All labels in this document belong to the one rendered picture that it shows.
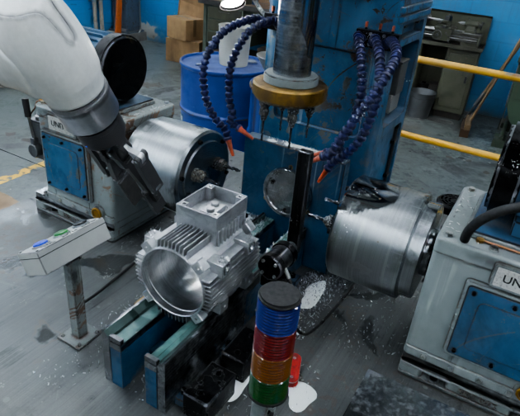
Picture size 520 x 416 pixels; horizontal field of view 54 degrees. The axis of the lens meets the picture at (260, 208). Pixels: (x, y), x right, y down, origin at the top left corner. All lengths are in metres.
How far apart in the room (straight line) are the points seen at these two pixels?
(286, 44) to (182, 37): 5.83
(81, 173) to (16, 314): 0.43
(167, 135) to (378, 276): 0.65
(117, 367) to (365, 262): 0.56
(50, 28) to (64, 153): 0.88
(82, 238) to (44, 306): 0.31
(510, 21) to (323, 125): 4.92
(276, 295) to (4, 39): 0.47
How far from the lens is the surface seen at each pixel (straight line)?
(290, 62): 1.18
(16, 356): 1.25
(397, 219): 1.10
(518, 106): 5.25
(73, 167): 1.54
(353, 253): 1.12
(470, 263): 1.05
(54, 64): 0.71
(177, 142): 1.34
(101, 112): 0.78
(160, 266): 1.12
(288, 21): 1.17
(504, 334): 1.10
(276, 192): 1.41
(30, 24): 0.69
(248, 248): 1.06
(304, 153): 1.06
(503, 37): 6.26
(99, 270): 1.45
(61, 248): 1.07
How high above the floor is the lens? 1.65
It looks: 29 degrees down
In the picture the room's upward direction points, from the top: 5 degrees clockwise
